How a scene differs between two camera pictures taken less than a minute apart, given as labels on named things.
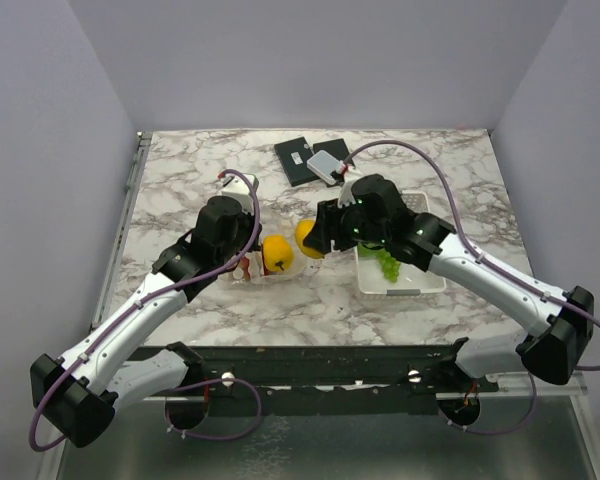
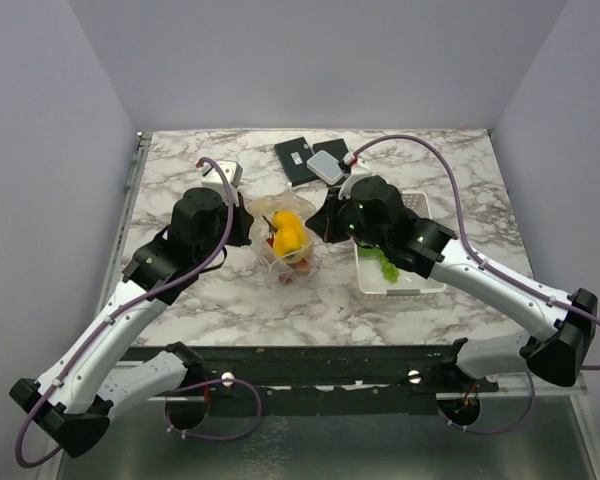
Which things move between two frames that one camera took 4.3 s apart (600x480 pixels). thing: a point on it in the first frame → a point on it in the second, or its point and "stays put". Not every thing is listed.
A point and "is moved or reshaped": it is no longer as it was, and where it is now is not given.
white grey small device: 323,164 stays put
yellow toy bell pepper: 277,253 → 288,233
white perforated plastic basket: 370,278 stays put
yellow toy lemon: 302,227 → 296,256
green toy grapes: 389,265 stays put
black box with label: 293,155 stays put
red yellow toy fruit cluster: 244,263 → 300,264
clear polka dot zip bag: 276,260 is moved or reshaped
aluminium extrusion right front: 518,384 stays put
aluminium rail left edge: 123,230 stays put
